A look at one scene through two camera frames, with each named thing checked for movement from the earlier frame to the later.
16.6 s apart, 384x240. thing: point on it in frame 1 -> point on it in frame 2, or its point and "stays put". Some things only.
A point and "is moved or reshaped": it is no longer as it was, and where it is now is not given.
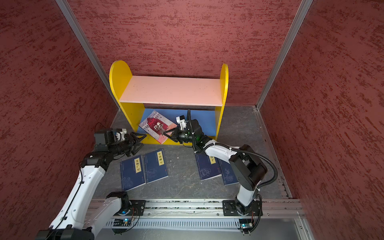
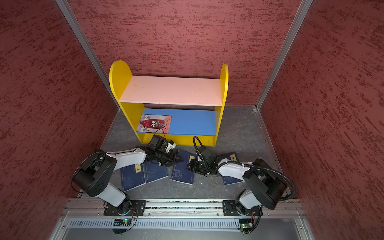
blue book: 208,167 is moved or reshaped
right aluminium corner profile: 305,6 stays put
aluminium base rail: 181,208 stays put
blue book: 155,167 stays put
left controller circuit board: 122,222 stays put
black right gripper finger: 171,137 -> 193,165
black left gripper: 131,142 -> 172,159
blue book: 132,173 stays put
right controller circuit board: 245,224 stays put
